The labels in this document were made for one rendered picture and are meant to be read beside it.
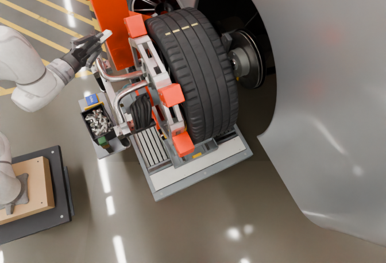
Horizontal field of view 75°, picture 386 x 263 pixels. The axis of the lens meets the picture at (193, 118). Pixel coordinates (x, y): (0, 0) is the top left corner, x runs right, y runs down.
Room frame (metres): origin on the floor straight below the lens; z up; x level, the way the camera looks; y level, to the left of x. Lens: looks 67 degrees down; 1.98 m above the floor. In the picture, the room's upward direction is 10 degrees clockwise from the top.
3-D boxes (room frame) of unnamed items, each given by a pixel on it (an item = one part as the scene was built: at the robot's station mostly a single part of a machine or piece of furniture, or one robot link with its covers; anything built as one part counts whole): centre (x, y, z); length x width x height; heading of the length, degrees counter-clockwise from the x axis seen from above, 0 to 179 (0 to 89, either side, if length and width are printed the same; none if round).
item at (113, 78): (0.60, 0.37, 1.03); 0.19 x 0.18 x 0.11; 125
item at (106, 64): (0.62, 0.47, 0.93); 0.09 x 0.05 x 0.05; 125
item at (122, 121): (0.44, 0.25, 1.03); 0.19 x 0.18 x 0.11; 125
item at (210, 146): (0.68, 0.06, 0.13); 0.50 x 0.36 x 0.10; 35
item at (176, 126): (0.59, 0.21, 0.85); 0.54 x 0.07 x 0.54; 35
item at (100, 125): (0.47, 0.55, 0.51); 0.20 x 0.14 x 0.13; 40
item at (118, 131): (0.34, 0.28, 0.93); 0.09 x 0.05 x 0.05; 125
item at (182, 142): (0.34, 0.02, 0.85); 0.09 x 0.08 x 0.07; 35
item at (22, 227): (0.01, 0.96, 0.15); 0.50 x 0.50 x 0.30; 28
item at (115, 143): (0.50, 0.57, 0.44); 0.43 x 0.17 x 0.03; 35
